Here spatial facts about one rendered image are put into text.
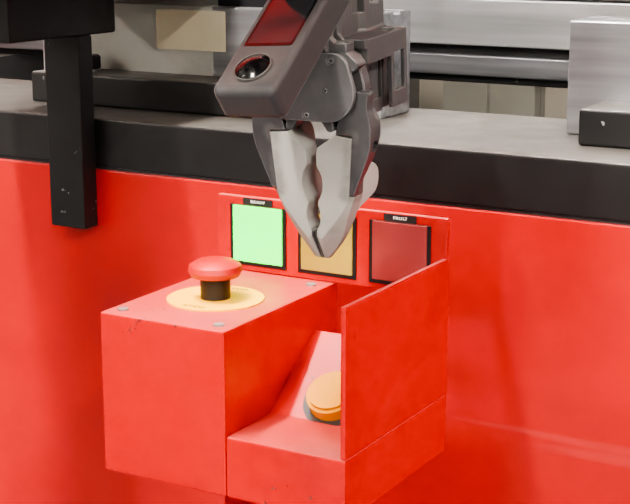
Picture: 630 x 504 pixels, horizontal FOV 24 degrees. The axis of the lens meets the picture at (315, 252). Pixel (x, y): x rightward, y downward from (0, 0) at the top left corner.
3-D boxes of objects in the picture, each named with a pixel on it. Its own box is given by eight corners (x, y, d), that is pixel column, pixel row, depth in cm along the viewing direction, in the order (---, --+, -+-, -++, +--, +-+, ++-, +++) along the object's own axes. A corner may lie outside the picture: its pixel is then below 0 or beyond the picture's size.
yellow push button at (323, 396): (305, 425, 105) (296, 406, 103) (326, 384, 107) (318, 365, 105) (351, 434, 103) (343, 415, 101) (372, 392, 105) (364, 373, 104)
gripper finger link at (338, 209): (395, 243, 103) (392, 114, 100) (355, 267, 98) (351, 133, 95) (356, 238, 104) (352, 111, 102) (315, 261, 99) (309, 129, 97)
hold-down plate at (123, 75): (31, 101, 144) (30, 70, 143) (66, 95, 149) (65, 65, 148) (292, 122, 130) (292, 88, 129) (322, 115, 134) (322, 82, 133)
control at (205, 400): (104, 469, 107) (96, 229, 102) (224, 406, 120) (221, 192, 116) (344, 525, 97) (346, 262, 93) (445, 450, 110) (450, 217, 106)
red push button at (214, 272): (177, 309, 107) (176, 261, 106) (208, 297, 110) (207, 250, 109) (223, 316, 105) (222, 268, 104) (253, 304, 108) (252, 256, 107)
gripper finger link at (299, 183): (356, 238, 104) (352, 111, 102) (315, 261, 99) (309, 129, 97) (318, 233, 106) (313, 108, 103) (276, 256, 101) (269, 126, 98)
